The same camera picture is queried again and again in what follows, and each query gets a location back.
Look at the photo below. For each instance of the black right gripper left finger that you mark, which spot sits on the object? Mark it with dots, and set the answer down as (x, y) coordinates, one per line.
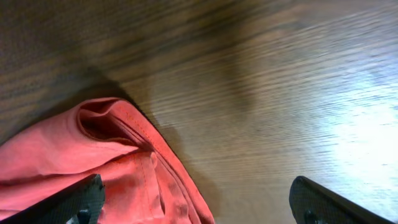
(80, 203)

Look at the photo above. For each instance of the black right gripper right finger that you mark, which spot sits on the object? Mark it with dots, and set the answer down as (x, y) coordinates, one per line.
(312, 203)

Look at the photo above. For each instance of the orange FRAM t-shirt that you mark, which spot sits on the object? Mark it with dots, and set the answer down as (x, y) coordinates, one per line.
(144, 180)

